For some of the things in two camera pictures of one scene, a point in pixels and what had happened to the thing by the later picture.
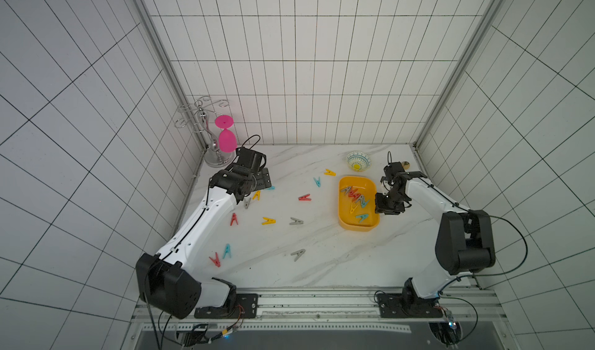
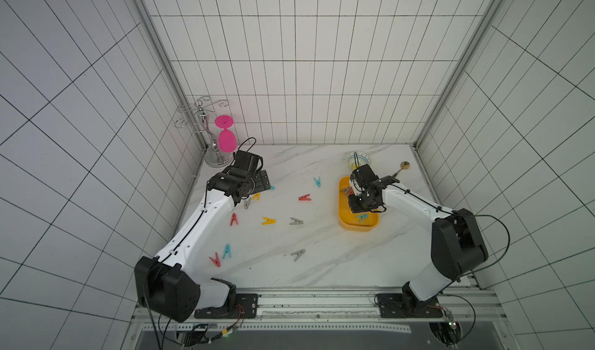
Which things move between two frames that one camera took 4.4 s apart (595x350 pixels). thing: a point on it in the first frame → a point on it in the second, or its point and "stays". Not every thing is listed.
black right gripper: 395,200 → 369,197
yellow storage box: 356,204 stays
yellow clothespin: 269,221 stays
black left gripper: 263,180 stays
